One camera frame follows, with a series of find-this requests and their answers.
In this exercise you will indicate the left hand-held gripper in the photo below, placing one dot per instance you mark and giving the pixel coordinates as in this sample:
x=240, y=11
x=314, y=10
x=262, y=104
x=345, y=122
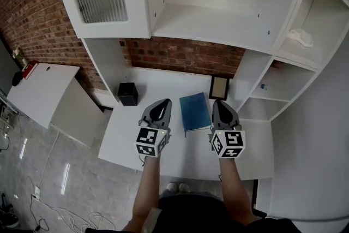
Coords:
x=148, y=142

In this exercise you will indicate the blue covered notebook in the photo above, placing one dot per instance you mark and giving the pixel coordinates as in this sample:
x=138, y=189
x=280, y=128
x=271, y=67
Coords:
x=195, y=112

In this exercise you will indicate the small white side table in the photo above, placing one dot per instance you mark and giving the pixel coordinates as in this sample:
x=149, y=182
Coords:
x=43, y=92

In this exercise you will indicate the person's black clothing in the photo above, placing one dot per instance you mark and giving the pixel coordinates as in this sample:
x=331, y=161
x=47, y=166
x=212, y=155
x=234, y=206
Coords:
x=196, y=217

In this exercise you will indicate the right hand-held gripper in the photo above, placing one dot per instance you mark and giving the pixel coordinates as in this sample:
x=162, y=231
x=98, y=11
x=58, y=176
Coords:
x=230, y=142

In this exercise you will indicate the person's right shoe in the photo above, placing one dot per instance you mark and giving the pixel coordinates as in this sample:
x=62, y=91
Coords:
x=184, y=187

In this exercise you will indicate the red book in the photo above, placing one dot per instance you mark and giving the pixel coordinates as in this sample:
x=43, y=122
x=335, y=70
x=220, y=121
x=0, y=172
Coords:
x=29, y=70

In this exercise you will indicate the blue binder clip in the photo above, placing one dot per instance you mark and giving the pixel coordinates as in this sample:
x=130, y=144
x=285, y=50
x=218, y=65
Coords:
x=264, y=86

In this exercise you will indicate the person's left shoe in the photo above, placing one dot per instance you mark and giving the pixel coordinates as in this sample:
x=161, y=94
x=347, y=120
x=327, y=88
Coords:
x=171, y=188

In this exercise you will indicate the person's right forearm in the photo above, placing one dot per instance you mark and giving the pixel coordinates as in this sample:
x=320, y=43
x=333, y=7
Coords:
x=234, y=188

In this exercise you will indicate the translucent plastic sleeve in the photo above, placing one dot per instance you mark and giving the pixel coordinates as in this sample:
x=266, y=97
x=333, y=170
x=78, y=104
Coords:
x=153, y=219

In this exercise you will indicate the grey standing board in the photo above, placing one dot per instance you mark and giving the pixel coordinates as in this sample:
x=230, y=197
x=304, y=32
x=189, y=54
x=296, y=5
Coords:
x=6, y=68

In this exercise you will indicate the black picture frame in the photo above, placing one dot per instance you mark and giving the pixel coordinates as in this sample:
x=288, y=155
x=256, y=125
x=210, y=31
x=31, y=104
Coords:
x=219, y=87

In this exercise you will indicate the black cap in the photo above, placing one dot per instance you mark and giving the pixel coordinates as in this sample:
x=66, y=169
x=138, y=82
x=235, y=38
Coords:
x=17, y=78

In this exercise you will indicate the person's shoe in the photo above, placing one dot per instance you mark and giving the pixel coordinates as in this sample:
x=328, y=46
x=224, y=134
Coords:
x=184, y=187
x=171, y=188
x=9, y=220

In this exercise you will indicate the person's left forearm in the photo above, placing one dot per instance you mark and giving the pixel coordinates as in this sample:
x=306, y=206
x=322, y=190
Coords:
x=148, y=185

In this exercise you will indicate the vase with white flowers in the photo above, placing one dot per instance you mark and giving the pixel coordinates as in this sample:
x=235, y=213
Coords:
x=18, y=55

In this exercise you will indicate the white cloth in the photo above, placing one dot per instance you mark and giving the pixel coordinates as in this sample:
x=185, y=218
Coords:
x=301, y=37

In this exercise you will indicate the black square pen holder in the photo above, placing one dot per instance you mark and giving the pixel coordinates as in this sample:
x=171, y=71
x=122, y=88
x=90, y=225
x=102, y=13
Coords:
x=127, y=95

